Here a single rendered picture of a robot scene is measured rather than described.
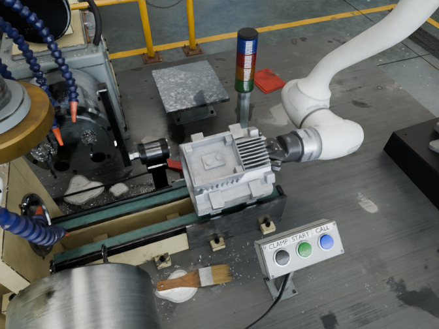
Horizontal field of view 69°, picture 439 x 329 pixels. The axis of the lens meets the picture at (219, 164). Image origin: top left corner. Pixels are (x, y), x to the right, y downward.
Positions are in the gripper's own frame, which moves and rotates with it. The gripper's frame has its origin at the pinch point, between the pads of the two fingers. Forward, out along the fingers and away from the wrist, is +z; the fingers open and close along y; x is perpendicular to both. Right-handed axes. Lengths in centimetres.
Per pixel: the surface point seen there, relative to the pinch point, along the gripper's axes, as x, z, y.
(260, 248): -0.4, 1.1, 24.9
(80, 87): -4.3, 30.1, -29.9
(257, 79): 21, -42, -61
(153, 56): 101, -27, -225
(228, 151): -4.5, -0.4, 1.7
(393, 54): 77, -242, -156
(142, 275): 1.3, 24.1, 23.1
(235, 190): 3.4, -1.1, 7.4
